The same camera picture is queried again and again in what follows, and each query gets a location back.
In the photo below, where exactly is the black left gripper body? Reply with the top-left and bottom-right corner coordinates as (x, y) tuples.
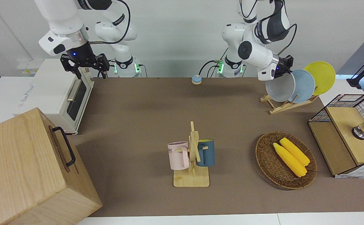
(275, 56), (287, 77)

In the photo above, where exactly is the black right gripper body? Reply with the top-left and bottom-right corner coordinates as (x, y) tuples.
(66, 44), (99, 70)

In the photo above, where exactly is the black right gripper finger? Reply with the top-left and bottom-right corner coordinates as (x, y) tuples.
(97, 53), (111, 78)
(60, 53), (82, 79)

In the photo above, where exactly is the gray plate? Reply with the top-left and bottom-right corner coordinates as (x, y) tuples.
(265, 72), (296, 103)

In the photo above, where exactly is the light blue plate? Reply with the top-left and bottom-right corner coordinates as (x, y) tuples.
(289, 69), (316, 104)

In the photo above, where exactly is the wooden plate rack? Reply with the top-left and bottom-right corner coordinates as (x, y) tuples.
(260, 94), (319, 115)

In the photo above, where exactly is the yellow plate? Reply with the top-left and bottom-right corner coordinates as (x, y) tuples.
(304, 61), (336, 96)

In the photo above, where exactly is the white toaster oven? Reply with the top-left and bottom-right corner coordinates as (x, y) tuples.
(13, 58), (95, 135)

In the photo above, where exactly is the brown table mat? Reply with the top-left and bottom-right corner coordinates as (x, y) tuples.
(66, 77), (364, 218)

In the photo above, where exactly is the yellow corn cob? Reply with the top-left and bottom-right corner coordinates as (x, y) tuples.
(279, 137), (310, 166)
(273, 142), (307, 178)

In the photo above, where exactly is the brown wicker basket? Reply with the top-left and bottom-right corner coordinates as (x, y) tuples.
(255, 131), (317, 190)

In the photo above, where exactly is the dark blue mug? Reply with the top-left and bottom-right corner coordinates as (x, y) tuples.
(196, 139), (215, 167)

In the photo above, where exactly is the light wooden drawer box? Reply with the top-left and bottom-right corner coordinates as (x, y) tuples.
(0, 107), (103, 225)

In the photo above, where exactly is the pink mug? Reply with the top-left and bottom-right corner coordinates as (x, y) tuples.
(167, 141), (190, 171)

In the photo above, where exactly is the wooden mug tree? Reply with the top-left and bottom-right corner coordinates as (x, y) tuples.
(173, 121), (210, 188)

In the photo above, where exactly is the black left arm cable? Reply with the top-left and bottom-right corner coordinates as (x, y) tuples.
(254, 0), (297, 57)

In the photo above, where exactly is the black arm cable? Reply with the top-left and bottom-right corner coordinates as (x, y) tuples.
(88, 0), (131, 45)
(254, 0), (297, 57)

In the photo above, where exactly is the white wall socket strip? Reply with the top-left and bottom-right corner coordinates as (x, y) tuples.
(17, 61), (40, 75)

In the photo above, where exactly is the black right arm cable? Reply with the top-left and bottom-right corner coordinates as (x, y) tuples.
(88, 0), (131, 45)

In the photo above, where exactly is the black metal box handle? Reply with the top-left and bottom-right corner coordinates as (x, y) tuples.
(52, 127), (76, 167)

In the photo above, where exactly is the black wire wooden shelf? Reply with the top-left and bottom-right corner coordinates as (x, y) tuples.
(308, 94), (364, 178)

